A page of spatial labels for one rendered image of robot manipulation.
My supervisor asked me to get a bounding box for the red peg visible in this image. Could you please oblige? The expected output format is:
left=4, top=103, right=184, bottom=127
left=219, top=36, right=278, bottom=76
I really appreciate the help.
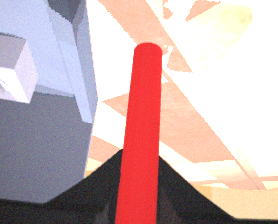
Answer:
left=115, top=43, right=163, bottom=224

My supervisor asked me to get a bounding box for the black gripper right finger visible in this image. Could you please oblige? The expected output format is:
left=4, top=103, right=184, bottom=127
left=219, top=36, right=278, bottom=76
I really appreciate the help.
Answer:
left=156, top=155, right=278, bottom=224

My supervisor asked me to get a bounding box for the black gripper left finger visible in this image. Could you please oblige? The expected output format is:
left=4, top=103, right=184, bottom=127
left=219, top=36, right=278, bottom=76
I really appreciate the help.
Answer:
left=0, top=149, right=123, bottom=224

